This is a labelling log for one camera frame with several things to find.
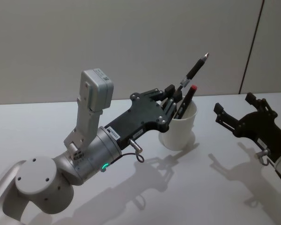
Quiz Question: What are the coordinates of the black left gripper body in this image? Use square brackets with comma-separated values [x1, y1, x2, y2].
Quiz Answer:
[106, 91, 171, 150]

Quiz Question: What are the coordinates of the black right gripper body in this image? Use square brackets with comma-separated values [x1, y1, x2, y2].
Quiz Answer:
[232, 111, 281, 163]

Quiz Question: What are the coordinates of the black pen with silver tip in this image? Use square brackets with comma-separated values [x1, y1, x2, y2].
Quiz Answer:
[177, 52, 210, 95]

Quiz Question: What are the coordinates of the black marker with red cap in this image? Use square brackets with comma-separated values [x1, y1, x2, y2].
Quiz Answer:
[174, 84, 198, 119]

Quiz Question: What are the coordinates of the white paper cup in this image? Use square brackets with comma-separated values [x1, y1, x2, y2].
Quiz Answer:
[159, 99, 199, 151]

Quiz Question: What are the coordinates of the thin dark right gripper cable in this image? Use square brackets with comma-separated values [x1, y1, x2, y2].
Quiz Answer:
[256, 149, 281, 187]

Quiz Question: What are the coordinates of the thin dark gripper cable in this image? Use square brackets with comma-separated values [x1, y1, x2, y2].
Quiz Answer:
[106, 138, 145, 168]
[256, 149, 281, 187]

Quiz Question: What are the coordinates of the thin dark left gripper cable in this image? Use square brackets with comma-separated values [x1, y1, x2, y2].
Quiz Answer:
[106, 138, 145, 168]

